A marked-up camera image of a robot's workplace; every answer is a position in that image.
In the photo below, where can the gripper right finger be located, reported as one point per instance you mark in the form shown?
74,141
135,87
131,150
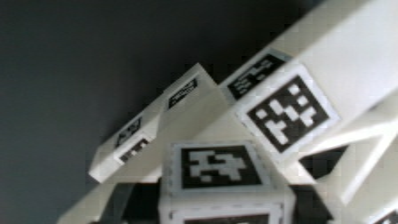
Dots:
309,212

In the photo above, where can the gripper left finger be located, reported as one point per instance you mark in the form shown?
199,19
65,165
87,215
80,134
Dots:
131,204

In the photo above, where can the white tag cube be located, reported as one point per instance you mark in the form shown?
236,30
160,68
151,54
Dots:
222,188

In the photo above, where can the white chair seat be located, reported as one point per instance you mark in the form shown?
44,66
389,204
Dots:
172,120

